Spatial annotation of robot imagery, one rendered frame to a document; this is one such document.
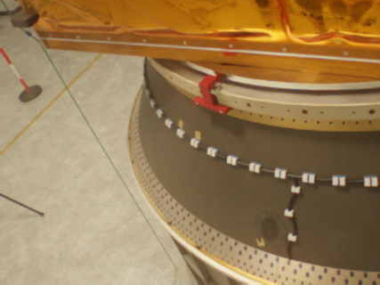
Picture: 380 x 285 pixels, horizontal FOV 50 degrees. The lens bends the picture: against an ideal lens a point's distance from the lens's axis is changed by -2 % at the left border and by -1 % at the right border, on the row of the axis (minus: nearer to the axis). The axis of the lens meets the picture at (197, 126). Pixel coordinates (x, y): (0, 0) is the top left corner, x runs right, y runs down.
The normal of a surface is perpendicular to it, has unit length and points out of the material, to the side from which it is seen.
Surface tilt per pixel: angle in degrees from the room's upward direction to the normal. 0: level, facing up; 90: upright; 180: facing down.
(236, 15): 94
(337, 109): 90
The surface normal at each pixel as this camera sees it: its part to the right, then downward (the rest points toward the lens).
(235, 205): -0.64, 0.24
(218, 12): -0.36, 0.69
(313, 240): -0.44, 0.28
